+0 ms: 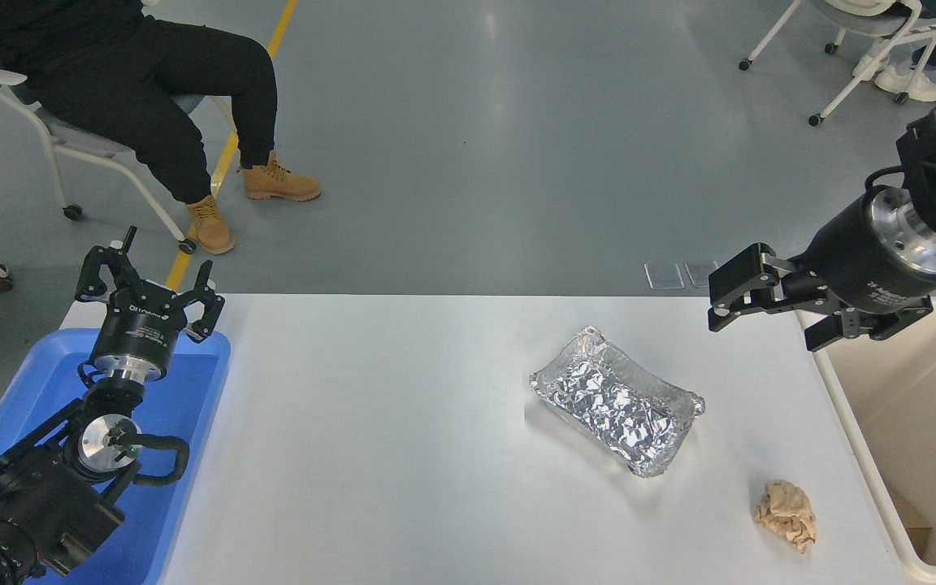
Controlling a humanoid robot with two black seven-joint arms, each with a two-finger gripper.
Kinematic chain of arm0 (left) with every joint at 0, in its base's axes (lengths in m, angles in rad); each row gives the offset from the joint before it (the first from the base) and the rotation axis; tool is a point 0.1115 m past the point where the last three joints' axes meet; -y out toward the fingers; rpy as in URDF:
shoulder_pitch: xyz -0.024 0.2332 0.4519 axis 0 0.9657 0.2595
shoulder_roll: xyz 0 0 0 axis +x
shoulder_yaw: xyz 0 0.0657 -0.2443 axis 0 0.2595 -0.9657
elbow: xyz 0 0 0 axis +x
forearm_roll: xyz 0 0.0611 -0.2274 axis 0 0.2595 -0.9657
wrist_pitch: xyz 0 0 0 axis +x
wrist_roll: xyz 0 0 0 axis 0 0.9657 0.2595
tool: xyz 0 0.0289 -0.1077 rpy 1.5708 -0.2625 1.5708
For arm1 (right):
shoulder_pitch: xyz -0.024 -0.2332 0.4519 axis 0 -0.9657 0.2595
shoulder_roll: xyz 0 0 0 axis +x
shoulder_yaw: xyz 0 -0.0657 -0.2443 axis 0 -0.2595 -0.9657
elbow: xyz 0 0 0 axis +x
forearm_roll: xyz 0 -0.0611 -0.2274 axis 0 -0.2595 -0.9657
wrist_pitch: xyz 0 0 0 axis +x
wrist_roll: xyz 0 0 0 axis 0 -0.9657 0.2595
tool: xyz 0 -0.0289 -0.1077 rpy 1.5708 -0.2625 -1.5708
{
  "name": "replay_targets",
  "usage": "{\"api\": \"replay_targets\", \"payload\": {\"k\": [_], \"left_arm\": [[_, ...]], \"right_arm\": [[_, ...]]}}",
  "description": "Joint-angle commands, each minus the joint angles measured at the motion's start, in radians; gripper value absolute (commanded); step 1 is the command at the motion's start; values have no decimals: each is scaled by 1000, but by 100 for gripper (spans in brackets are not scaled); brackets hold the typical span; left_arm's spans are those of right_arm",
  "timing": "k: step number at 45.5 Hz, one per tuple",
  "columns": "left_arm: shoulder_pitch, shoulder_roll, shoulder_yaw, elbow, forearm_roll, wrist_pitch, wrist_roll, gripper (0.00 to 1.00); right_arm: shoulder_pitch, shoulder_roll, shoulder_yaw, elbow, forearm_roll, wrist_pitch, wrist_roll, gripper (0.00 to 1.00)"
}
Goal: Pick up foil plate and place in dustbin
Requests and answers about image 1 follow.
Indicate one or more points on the clear floor plate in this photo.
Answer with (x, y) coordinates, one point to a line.
(664, 275)
(704, 274)

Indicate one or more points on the white frame chair on castors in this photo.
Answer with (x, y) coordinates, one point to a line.
(866, 20)

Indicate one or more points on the white frame chair grey seat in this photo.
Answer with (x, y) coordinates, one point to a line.
(78, 140)

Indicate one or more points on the person with white shoes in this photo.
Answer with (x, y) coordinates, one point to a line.
(911, 83)

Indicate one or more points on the large pale bin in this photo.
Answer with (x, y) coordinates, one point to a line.
(923, 422)

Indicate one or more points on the silver foil tray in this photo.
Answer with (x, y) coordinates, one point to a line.
(614, 402)

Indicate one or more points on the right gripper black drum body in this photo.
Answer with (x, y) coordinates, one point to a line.
(850, 264)

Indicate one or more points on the seated person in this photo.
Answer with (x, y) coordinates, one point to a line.
(151, 81)

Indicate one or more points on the blue plastic tray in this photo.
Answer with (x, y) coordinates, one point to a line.
(184, 406)

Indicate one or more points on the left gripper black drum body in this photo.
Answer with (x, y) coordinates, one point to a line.
(139, 329)

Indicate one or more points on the crumpled tan paper ball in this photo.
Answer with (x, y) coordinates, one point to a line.
(786, 513)

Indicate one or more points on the brown cardboard piece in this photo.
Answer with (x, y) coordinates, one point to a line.
(913, 524)

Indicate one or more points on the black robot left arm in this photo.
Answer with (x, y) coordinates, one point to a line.
(45, 496)

